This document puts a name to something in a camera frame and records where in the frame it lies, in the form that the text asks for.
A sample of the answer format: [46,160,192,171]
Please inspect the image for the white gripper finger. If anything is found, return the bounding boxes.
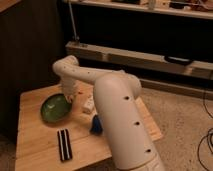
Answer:
[66,96,74,103]

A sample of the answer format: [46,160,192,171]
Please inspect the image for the green ceramic bowl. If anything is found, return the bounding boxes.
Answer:
[40,93,72,123]

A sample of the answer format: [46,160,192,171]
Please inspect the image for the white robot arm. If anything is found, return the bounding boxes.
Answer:
[52,55,166,171]

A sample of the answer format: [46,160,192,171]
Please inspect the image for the blue sponge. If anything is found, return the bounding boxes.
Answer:
[90,115,103,135]

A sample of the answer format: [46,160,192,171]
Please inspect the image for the metal stand pole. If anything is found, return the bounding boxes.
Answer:
[68,0,79,43]

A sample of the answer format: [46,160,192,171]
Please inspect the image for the long wooden beam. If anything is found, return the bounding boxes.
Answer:
[66,41,213,80]

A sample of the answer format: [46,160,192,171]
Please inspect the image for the wooden shelf with clutter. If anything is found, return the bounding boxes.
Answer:
[62,0,213,20]

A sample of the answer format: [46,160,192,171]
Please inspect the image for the black handle on beam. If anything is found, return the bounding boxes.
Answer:
[164,56,194,66]

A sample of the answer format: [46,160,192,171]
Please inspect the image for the black cables on floor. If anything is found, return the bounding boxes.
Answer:
[196,71,213,171]

